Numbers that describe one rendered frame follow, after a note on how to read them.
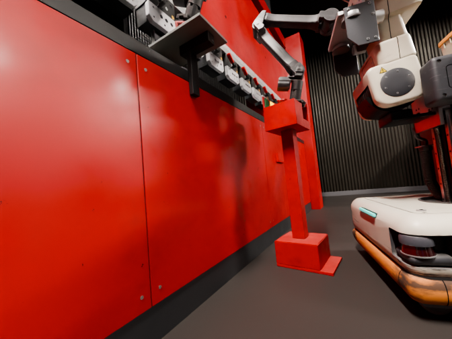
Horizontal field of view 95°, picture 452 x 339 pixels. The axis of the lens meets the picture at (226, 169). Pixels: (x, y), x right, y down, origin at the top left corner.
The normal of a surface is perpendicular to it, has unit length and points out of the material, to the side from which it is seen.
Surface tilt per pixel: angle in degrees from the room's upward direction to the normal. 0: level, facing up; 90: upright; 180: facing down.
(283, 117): 90
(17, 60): 90
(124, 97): 90
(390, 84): 90
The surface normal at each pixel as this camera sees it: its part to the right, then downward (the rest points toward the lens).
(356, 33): -0.32, -0.04
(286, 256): -0.62, 0.00
